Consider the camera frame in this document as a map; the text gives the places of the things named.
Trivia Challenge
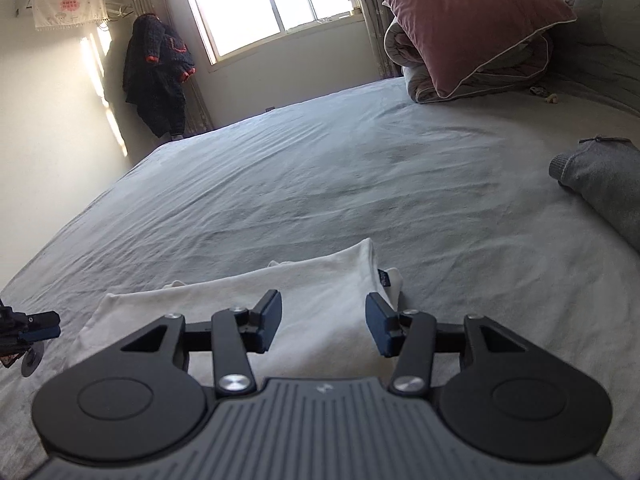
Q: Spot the dark hanging jacket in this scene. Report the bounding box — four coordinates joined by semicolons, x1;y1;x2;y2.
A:
122;14;196;138

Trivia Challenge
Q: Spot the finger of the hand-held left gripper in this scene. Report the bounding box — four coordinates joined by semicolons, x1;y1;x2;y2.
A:
0;342;46;377
20;311;62;345

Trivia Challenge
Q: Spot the folded grey pink quilt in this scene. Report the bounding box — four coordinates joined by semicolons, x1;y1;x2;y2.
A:
383;17;555;105

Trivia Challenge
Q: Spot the grey quilted headboard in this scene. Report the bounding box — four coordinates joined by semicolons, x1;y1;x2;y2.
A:
505;0;640;111

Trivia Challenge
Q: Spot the pink pillow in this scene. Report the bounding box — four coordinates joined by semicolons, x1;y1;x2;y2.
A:
366;0;577;99

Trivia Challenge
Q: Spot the grey folded sweater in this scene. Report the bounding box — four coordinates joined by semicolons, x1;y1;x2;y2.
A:
549;136;640;251

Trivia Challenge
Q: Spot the air conditioner with white cover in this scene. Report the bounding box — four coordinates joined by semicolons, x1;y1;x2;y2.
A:
14;0;108;32

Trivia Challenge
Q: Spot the bright window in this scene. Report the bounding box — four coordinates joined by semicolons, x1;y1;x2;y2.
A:
175;0;366;65

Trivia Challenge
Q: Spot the white bear print shirt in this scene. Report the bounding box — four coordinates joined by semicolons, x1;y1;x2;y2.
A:
70;237;405;378

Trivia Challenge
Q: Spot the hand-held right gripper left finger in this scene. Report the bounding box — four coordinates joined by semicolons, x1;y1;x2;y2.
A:
120;289;284;397

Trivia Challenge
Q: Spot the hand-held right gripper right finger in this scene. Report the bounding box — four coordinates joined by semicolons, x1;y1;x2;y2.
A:
365;292;536;397

